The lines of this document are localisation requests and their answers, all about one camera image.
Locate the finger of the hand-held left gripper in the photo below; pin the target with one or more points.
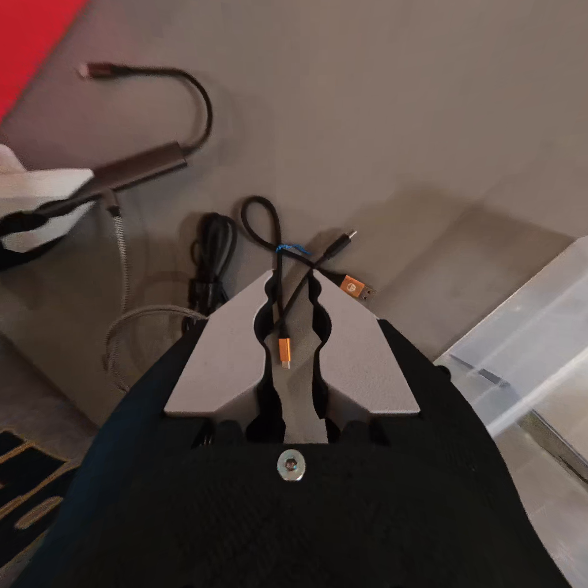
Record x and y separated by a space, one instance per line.
41 232
46 188

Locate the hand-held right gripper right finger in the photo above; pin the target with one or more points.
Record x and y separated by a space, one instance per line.
367 367

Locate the red mat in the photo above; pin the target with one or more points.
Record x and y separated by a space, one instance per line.
27 36

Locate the clear plastic box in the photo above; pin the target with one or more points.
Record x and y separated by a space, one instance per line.
542 321

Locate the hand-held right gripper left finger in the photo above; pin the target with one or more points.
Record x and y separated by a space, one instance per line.
216 367

